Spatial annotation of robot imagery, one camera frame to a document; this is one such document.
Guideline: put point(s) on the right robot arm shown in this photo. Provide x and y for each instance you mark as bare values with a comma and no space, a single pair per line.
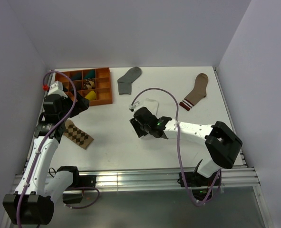
221,142

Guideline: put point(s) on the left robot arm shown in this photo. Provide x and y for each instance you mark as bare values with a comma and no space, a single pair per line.
33,201

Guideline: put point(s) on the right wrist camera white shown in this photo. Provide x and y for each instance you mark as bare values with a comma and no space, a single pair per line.
134,106

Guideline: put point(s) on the orange compartment tray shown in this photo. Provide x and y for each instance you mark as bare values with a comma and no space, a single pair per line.
103,86

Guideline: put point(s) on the white sock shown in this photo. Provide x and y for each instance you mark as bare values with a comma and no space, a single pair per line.
151,104

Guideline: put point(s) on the dark brown rolled sock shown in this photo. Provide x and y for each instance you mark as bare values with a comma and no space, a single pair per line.
78,85

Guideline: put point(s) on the brown argyle rolled sock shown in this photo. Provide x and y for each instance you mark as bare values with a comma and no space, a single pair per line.
89,84

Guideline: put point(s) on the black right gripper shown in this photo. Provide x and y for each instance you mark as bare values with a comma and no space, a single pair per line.
136,124

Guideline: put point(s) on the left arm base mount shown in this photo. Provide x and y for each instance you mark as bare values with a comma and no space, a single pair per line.
74,195

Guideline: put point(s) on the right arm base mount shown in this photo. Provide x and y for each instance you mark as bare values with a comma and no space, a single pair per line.
196,180

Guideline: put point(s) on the yellow rolled sock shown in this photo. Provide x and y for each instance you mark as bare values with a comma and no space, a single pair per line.
91,96

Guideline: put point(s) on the tan sock maroon striped cuff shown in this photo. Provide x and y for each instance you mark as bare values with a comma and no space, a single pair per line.
197,94

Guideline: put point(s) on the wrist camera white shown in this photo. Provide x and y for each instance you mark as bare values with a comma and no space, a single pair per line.
55,89
134,106

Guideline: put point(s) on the tan argyle sock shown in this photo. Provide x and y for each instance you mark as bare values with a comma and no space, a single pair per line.
76,135

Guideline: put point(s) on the grey sock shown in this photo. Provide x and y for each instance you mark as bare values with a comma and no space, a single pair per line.
125,82

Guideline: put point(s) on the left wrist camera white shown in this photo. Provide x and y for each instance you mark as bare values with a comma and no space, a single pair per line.
55,89

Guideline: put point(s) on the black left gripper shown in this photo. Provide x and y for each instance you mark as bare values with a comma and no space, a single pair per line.
82,104

